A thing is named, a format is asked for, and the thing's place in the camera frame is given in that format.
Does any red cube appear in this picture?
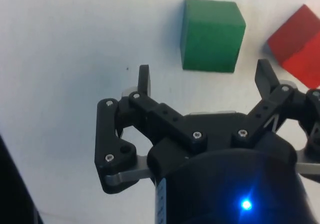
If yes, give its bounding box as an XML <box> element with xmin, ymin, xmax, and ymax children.
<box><xmin>266</xmin><ymin>4</ymin><xmax>320</xmax><ymax>90</ymax></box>

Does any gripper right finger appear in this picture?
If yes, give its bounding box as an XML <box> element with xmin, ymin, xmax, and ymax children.
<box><xmin>230</xmin><ymin>58</ymin><xmax>320</xmax><ymax>183</ymax></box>

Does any green cube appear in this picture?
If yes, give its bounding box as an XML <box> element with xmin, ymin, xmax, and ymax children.
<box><xmin>180</xmin><ymin>0</ymin><xmax>247</xmax><ymax>74</ymax></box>

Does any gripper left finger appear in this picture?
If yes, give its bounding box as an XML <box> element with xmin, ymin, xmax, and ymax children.
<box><xmin>94</xmin><ymin>64</ymin><xmax>209</xmax><ymax>194</ymax></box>

